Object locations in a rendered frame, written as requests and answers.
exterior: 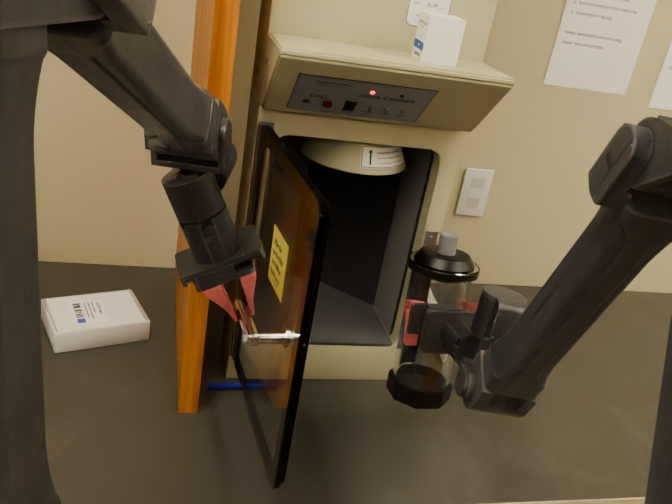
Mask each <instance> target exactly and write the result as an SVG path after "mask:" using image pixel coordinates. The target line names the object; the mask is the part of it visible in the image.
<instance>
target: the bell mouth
mask: <svg viewBox="0 0 672 504"><path fill-rule="evenodd" d="M301 152H302V153H303V154H304V155H305V156H306V157H307V158H309V159H310V160H312V161H314V162H316V163H318V164H321V165H323V166H326V167H329V168H332V169H336V170H340V171H344V172H349V173H354V174H362V175H374V176H383V175H393V174H397V173H400V172H402V171H403V170H404V169H405V168H406V164H405V160H404V155H403V151H402V147H401V146H391V145H382V144H372V143H362V142H353V141H343V140H333V139H324V138H314V137H307V138H306V139H305V141H304V142H303V144H302V146H301Z"/></svg>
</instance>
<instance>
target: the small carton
mask: <svg viewBox="0 0 672 504"><path fill-rule="evenodd" d="M465 26H466V21H465V20H463V19H461V18H459V17H456V16H452V15H446V14H440V13H434V12H428V11H422V10H421V12H420V16H419V21H418V26H417V31H416V36H415V41H414V45H413V50H412V56H414V57H415V58H416V59H418V60H419V61H420V62H424V63H431V64H438V65H444V66H451V67H456V64H457V60H458V56H459V52H460V47H461V43H462V39H463V35H464V30H465Z"/></svg>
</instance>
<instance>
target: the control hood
mask: <svg viewBox="0 0 672 504"><path fill-rule="evenodd" d="M299 73H302V74H310V75H317V76H325V77H333V78H341V79H349V80H357V81H364V82H372V83H380V84H388V85H396V86H404V87H411V88H419V89H427V90H435V91H439V92H438V93H437V95H436V96H435V97H434V99H433V100H432V101H431V103H430V104H429V105H428V107H427V108H426V109H425V111H424V112H423V113H422V115H421V116H420V117H419V119H418V120H417V121H416V123H411V122H402V121H394V120H385V119H376V118H367V117H358V116H350V115H341V114H332V113H323V112H314V111H306V110H297V109H288V108H286V106H287V103H288V101H289V98H290V96H291V93H292V91H293V88H294V86H295V83H296V80H297V78H298V75H299ZM515 82H516V81H514V78H512V77H510V76H508V75H506V74H504V73H502V72H500V71H498V70H496V69H494V68H492V67H490V66H488V65H486V64H484V63H482V62H477V61H470V60H463V59H458V60H457V64H456V67H451V66H444V65H438V64H431V63H424V62H420V61H419V60H418V59H416V58H415V57H414V56H412V52H406V51H399V50H392V49H385V48H378V47H371V46H364V45H357V44H350V43H343V42H336V41H329V40H322V39H315V38H307V37H300V36H293V35H286V34H279V33H272V32H271V33H270V34H268V39H267V48H266V56H265V64H264V72H263V80H262V88H261V97H260V104H261V107H263V109H271V110H280V111H289V112H298V113H307V114H316V115H325V116H334V117H342V118H351V119H360V120H369V121H378V122H387V123H396V124H405V125H413V126H422V127H431V128H440V129H449V130H458V131H467V132H471V131H473V130H474V129H475V128H476V127H477V126H478V125H479V123H480V122H481V121H482V120H483V119H484V118H485V117H486V116H487V115H488V114H489V113H490V112H491V110H492V109H493V108H494V107H495V106H496V105H497V104H498V103H499V102H500V101H501V100H502V98H503V97H504V96H505V95H506V94H507V93H508V92H509V91H510V90H511V89H512V88H513V86H514V85H515Z"/></svg>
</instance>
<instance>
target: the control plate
mask: <svg viewBox="0 0 672 504"><path fill-rule="evenodd" d="M371 90H375V91H376V92H377V93H376V94H374V95H370V94H369V91H371ZM438 92H439V91H435V90H427V89H419V88H411V87H404V86H396V85H388V84H380V83H372V82H364V81H357V80H349V79H341V78H333V77H325V76H317V75H310V74H302V73H299V75H298V78H297V80H296V83H295V86H294V88H293V91H292V93H291V96H290V98H289V101H288V103H287V106H286V108H288V109H297V110H306V111H314V112H323V113H332V114H341V115H350V116H358V117H367V118H376V119H385V120H394V121H402V122H411V123H416V121H417V120H418V119H419V117H420V116H421V115H422V113H423V112H424V111H425V109H426V108H427V107H428V105H429V104H430V103H431V101H432V100H433V99H434V97H435V96H436V95H437V93H438ZM400 94H405V95H406V97H405V98H399V97H398V96H399V95H400ZM303 99H309V100H310V102H309V103H303V102H302V100H303ZM324 101H331V102H332V106H331V107H329V108H325V107H323V106H322V103H323V102H324ZM346 101H352V102H358V103H357V105H356V107H355V109H354V110H353V111H344V110H342V109H343V107H344V105H345V103H346ZM367 106H372V107H373V108H372V109H371V111H368V109H366V108H367ZM384 108H389V111H388V113H385V112H384V111H383V109H384ZM400 110H405V113H404V115H401V113H399V111H400Z"/></svg>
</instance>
